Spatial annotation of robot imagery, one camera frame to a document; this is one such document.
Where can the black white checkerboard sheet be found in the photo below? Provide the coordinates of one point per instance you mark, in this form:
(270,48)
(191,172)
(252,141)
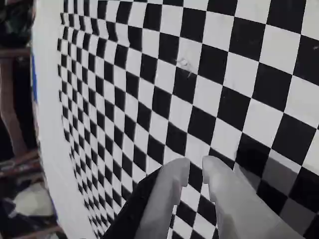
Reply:
(224,74)

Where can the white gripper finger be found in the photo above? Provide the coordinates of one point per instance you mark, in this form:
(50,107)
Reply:
(162,199)
(236,204)

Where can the blue tape strip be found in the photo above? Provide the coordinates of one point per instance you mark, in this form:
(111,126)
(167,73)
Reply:
(35,82)

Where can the wooden chair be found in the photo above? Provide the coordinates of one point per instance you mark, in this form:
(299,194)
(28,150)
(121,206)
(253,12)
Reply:
(12,104)

